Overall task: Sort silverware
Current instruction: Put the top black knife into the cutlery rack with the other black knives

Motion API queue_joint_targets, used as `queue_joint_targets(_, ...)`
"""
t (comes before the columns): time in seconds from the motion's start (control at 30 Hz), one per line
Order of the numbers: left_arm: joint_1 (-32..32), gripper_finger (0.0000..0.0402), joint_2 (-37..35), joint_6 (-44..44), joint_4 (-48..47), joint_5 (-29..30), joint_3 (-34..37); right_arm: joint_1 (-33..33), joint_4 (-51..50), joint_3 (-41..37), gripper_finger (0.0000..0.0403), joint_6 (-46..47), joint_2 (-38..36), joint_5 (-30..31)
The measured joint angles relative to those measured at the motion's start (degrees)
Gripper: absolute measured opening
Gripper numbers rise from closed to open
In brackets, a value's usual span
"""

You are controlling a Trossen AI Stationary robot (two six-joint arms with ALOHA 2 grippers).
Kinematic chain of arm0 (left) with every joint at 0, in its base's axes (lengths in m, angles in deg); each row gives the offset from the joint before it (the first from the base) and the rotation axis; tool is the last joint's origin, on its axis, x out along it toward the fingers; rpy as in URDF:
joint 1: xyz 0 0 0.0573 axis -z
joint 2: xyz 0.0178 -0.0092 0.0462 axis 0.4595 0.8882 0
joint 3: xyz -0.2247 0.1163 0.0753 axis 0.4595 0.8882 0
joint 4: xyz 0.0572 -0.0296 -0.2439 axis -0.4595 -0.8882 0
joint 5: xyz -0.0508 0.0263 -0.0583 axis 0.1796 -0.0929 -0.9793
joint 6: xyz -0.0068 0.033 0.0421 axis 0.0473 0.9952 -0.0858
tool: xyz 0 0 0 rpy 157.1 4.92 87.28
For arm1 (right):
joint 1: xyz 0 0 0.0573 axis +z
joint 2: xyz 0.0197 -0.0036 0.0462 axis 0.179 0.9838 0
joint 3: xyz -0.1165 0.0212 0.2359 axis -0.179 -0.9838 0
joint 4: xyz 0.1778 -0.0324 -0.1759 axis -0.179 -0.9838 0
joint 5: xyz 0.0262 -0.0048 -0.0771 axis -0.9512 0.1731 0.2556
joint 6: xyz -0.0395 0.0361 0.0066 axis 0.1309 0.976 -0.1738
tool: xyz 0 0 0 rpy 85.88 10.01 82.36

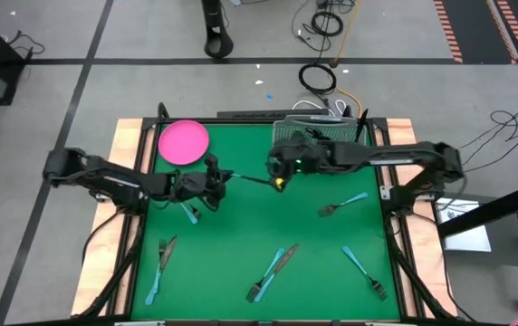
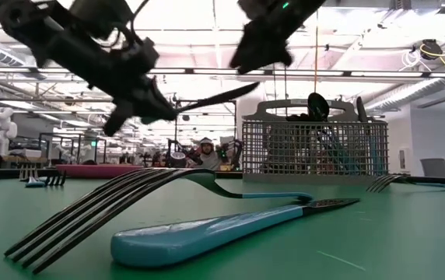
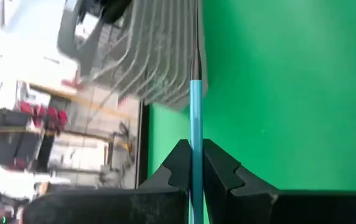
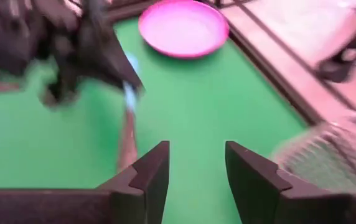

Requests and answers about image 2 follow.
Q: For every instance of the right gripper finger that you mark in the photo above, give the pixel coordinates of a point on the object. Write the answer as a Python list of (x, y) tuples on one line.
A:
[(279, 52), (247, 54)]

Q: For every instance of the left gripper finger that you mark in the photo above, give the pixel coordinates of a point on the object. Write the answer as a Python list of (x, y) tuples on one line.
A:
[(158, 105)]

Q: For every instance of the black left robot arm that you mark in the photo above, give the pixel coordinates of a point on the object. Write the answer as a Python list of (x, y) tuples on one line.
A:
[(71, 50)]

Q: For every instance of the black background robot arm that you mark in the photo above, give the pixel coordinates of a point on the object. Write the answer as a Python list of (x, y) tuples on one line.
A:
[(232, 153), (172, 144)]

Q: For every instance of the person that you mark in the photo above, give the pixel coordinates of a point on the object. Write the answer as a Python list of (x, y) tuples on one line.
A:
[(207, 155)]

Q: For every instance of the pink round plate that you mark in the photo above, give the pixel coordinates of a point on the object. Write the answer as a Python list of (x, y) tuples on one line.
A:
[(106, 171)]

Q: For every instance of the grey mesh cutlery basket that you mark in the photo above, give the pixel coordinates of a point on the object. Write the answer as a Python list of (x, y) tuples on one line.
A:
[(269, 148)]

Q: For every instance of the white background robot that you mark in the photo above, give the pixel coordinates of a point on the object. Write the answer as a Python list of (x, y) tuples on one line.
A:
[(1, 128)]

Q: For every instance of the black background rig frame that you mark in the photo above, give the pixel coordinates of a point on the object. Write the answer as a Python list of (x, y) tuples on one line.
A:
[(228, 102)]

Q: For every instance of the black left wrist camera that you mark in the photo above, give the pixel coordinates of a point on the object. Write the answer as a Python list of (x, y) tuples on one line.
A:
[(102, 17)]

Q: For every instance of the silver ventilation duct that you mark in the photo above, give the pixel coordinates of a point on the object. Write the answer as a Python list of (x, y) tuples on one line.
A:
[(409, 91)]

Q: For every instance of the white wall box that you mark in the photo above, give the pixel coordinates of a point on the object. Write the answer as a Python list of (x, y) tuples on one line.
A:
[(401, 159)]

